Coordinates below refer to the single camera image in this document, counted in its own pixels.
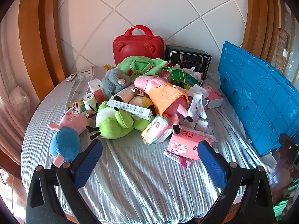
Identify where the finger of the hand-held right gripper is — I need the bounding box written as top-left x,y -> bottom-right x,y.
279,133 -> 299,166

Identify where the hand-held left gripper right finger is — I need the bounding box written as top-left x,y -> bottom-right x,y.
197,141 -> 274,224

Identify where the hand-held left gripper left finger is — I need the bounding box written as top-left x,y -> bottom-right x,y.
25,139 -> 103,224

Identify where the pink pig plush blue body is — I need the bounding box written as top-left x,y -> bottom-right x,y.
47,111 -> 89,168

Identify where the green frog plush toy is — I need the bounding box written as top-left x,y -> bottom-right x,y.
128,96 -> 157,131
86,101 -> 135,140

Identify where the blue plastic crate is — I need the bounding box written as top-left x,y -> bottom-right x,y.
217,41 -> 299,157

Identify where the pink floral tissue packet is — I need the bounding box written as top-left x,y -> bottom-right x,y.
166,126 -> 216,161

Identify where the pink sachet strip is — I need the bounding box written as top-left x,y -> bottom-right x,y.
163,150 -> 192,169

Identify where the small white pink box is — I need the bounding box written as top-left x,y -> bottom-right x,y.
195,118 -> 211,132

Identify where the green cloth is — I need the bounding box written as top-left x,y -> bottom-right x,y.
273,198 -> 295,221

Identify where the green orange medicine box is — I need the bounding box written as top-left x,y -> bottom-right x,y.
67,100 -> 89,118

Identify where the white medicine bottle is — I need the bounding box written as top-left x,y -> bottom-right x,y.
83,93 -> 98,111

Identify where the pink cotton swab pack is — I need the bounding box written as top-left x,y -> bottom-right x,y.
141,114 -> 174,145

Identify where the white glove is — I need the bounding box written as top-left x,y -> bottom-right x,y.
186,84 -> 209,119

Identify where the long white box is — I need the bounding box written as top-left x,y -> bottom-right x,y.
106,99 -> 153,121

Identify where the pink tissue pack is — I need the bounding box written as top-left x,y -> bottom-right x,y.
202,85 -> 225,109

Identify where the pink white tissue box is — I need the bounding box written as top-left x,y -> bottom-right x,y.
88,78 -> 107,105

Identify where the cardboard tube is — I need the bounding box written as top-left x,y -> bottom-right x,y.
113,86 -> 137,103

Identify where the pink pig plush orange dress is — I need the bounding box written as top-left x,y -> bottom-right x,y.
134,75 -> 194,135

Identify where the grey plush toy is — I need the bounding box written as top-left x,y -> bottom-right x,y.
101,68 -> 132,99

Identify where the green cardboard box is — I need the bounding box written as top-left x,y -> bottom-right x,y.
170,69 -> 199,88

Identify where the white flat device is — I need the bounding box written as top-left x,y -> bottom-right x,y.
77,66 -> 94,80

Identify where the clear plastic bag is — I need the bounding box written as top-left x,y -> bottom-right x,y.
8,86 -> 31,117

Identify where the black cardboard box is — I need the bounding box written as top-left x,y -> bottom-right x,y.
165,44 -> 212,80

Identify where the red plastic carry case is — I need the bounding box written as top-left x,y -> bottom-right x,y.
113,25 -> 165,67

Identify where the wooden wall trim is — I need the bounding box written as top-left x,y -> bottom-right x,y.
242,0 -> 284,63
19,0 -> 66,87

